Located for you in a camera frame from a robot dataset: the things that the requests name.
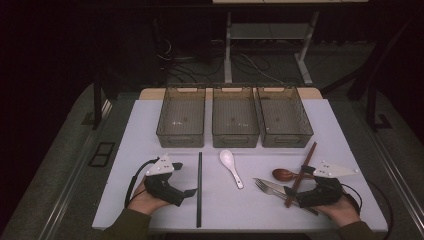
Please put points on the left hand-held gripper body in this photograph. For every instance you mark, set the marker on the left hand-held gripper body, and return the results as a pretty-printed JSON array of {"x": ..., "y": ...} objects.
[{"x": 163, "y": 190}]

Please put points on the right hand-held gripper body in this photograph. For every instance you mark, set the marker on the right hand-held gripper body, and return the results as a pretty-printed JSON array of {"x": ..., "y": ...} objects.
[{"x": 321, "y": 195}]

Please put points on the brown wooden chopstick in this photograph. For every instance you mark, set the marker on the brown wooden chopstick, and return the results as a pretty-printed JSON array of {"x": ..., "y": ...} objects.
[{"x": 308, "y": 156}]

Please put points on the metal fork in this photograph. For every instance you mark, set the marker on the metal fork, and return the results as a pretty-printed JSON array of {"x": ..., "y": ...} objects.
[{"x": 263, "y": 188}]

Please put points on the translucent grey storage bin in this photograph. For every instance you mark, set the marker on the translucent grey storage bin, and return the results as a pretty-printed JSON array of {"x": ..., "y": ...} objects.
[
  {"x": 235, "y": 113},
  {"x": 181, "y": 113},
  {"x": 283, "y": 113}
]

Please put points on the person's left hand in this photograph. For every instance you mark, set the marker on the person's left hand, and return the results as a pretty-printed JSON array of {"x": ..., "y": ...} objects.
[{"x": 145, "y": 200}]

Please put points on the person's right hand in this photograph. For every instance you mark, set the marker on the person's right hand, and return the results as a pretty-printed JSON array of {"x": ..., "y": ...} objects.
[{"x": 343, "y": 213}]

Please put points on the brown wooden spoon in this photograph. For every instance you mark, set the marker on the brown wooden spoon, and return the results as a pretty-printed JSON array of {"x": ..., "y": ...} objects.
[{"x": 281, "y": 175}]

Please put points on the white ceramic spoon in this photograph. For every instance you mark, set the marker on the white ceramic spoon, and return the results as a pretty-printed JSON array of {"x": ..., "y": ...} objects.
[{"x": 226, "y": 157}]

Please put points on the black metal stand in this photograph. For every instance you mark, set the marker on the black metal stand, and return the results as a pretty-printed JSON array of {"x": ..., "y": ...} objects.
[
  {"x": 97, "y": 103},
  {"x": 371, "y": 106}
]

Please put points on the white metal desk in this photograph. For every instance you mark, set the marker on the white metal desk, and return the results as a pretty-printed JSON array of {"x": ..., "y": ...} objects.
[{"x": 227, "y": 50}]

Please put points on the black floor socket frame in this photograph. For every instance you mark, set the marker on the black floor socket frame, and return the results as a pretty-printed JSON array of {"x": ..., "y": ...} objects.
[{"x": 100, "y": 155}]

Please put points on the metal floor rail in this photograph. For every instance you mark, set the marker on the metal floor rail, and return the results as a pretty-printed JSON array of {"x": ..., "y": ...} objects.
[
  {"x": 65, "y": 200},
  {"x": 407, "y": 200}
]

